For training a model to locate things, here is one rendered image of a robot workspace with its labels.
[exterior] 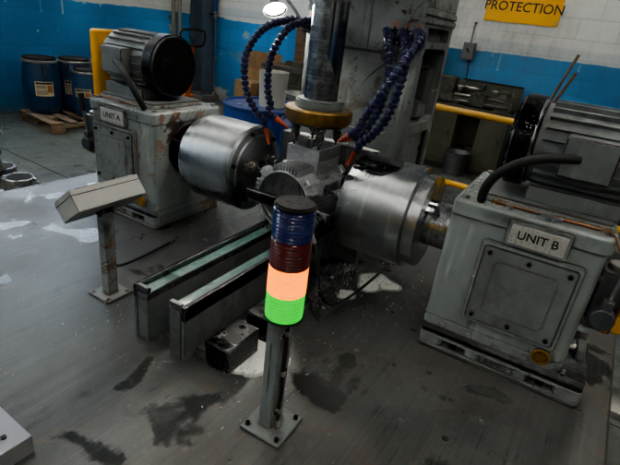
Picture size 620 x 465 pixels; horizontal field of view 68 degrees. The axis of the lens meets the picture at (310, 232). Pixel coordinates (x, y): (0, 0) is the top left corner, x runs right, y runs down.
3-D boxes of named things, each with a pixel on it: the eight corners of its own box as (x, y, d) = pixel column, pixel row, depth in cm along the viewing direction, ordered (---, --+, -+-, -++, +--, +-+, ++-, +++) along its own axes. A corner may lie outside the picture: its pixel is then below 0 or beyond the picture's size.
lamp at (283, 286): (280, 276, 73) (283, 250, 72) (313, 289, 71) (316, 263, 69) (258, 291, 69) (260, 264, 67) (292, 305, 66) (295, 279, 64)
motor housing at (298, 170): (290, 205, 144) (296, 145, 137) (343, 222, 136) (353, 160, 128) (250, 222, 128) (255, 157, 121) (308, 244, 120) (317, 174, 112)
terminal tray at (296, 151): (306, 160, 136) (309, 137, 133) (338, 169, 132) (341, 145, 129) (284, 168, 127) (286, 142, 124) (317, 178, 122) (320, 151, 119)
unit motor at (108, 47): (134, 147, 173) (128, 24, 156) (199, 168, 159) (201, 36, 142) (70, 159, 153) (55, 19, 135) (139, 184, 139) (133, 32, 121)
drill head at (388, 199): (342, 220, 139) (355, 138, 129) (480, 266, 122) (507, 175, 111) (299, 247, 119) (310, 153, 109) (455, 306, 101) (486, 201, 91)
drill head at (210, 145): (201, 173, 164) (202, 101, 153) (286, 201, 148) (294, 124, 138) (145, 189, 144) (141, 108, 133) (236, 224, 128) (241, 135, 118)
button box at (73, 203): (131, 203, 110) (121, 184, 110) (147, 193, 106) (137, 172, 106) (64, 224, 96) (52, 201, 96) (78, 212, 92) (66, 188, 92)
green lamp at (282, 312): (279, 299, 75) (280, 276, 73) (309, 313, 73) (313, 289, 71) (256, 315, 70) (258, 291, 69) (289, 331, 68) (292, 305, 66)
